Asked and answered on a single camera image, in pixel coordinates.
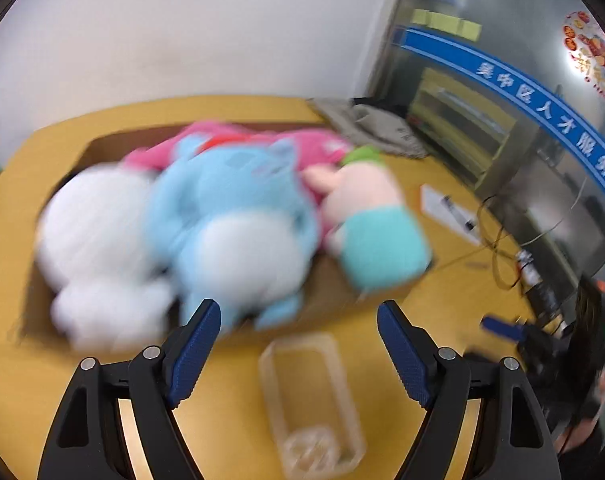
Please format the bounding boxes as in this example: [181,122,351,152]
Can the blue plush cat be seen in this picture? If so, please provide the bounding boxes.
[145,139,321,332]

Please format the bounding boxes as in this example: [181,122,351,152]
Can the yellow wooden shelf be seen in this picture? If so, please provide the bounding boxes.
[407,67,517,188]

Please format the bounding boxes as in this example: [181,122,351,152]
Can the blue banner sign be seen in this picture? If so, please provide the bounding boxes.
[392,27,605,192]

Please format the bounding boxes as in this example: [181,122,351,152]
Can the pink teal plush doll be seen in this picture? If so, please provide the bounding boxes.
[301,146,432,292]

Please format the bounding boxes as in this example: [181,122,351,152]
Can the black cable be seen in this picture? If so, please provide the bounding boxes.
[431,179,591,291]

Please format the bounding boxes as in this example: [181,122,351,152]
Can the black pen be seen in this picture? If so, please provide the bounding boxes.
[441,195,478,233]

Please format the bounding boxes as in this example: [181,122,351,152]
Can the pink plush bear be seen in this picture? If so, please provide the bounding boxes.
[122,120,354,240]

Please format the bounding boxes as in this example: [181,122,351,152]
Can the grey folded cloth bag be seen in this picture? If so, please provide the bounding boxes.
[308,98,429,159]

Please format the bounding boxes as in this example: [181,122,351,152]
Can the yellow sticky notes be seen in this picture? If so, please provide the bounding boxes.
[411,9,482,42]

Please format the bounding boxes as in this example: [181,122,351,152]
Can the clear plastic phone case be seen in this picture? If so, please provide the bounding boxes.
[259,333,366,479]

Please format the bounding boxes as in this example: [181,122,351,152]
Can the white paper sheet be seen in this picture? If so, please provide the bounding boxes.
[421,184,481,246]

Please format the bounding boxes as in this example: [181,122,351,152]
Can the red festive window sticker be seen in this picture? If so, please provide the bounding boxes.
[563,10,605,99]

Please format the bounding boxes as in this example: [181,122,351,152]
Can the white panda plush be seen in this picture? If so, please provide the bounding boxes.
[36,162,176,352]

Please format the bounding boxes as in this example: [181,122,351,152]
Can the brown cardboard box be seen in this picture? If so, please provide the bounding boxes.
[20,121,436,356]

